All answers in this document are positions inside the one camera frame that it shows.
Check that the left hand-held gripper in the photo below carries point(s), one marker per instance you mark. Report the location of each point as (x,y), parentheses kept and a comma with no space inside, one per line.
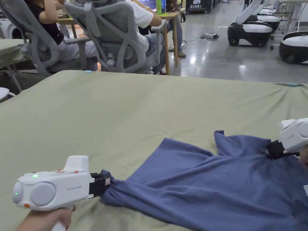
(60,186)

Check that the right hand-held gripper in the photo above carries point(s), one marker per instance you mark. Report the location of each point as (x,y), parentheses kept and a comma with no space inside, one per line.
(292,137)

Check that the blue shirt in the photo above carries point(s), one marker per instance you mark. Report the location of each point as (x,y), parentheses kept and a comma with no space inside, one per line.
(204,187)

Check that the person's right hand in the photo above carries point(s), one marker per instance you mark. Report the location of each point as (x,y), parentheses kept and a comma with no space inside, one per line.
(304,157)

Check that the person's left hand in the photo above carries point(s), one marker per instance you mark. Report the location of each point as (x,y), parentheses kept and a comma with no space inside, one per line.
(43,220)

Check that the bed with pale green sheet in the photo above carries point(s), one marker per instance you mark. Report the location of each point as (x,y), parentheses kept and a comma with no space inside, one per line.
(101,115)

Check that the black and white robot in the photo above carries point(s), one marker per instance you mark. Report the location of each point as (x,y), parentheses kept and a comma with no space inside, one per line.
(294,47)
(250,31)
(269,18)

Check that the white power strip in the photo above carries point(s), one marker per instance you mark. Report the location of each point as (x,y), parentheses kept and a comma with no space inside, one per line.
(210,36)

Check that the black box with white sign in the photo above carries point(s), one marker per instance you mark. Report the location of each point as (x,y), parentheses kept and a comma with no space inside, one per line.
(198,6)

